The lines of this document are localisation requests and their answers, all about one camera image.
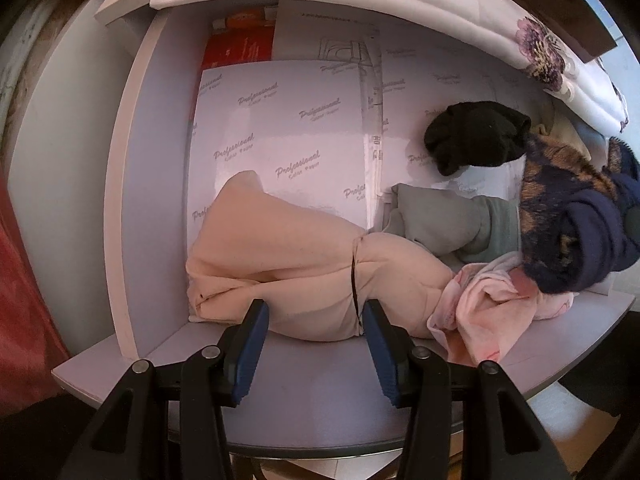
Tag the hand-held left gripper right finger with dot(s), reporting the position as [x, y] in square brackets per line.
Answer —
[382, 350]

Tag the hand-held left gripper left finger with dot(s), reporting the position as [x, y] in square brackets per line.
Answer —
[252, 340]

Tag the peach cloth bundle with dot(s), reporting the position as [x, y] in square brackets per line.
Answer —
[300, 270]

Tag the pink cloth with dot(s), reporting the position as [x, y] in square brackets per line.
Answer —
[485, 305]

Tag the grey cloth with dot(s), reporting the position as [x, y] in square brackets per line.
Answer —
[440, 220]

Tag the navy brown patterned cloth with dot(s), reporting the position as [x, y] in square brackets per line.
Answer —
[575, 240]

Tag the black socks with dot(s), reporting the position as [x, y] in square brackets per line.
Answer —
[475, 130]

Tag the black elastic band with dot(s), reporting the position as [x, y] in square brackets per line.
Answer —
[353, 280]

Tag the white printed paper sheet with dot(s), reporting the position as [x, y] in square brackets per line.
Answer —
[450, 85]
[280, 125]

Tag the red blanket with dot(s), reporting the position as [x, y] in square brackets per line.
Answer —
[25, 310]

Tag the person's right leg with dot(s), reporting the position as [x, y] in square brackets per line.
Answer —
[610, 385]

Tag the person's leg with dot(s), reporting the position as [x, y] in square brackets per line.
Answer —
[30, 445]
[610, 385]

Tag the person's left leg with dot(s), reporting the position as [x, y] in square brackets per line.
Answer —
[30, 445]

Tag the beige cloth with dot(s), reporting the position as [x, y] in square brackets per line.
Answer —
[565, 132]

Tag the red packet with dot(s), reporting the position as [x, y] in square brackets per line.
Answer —
[235, 45]

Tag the white line-drawing sheet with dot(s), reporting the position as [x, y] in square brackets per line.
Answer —
[320, 35]

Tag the white mattress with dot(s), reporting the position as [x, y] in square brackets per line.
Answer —
[25, 85]

